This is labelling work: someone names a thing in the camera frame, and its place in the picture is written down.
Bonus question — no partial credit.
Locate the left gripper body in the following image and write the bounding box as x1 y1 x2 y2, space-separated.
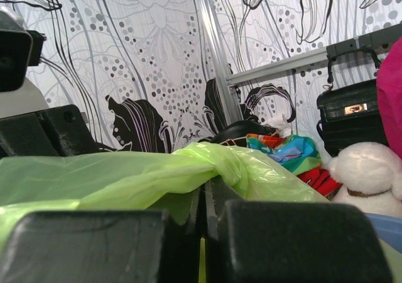
1 104 99 158

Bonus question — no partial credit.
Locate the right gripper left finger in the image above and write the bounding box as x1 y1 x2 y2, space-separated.
1 191 200 282

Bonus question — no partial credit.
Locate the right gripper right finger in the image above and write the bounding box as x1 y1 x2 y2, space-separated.
204 179 393 282

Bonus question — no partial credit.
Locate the green trash bag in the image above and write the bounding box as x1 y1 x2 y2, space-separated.
0 141 402 283

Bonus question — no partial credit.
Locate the blue trash bin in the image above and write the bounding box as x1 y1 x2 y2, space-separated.
366 213 402 253

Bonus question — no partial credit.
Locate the magenta fuzzy bag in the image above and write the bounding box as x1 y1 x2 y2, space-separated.
376 38 402 158

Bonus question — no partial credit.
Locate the red cloth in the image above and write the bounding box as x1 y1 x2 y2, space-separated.
298 167 342 198

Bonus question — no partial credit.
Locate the black leather handbag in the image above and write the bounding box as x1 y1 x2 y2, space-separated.
316 55 388 157

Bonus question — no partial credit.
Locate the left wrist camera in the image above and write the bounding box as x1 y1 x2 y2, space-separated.
1 6 48 118

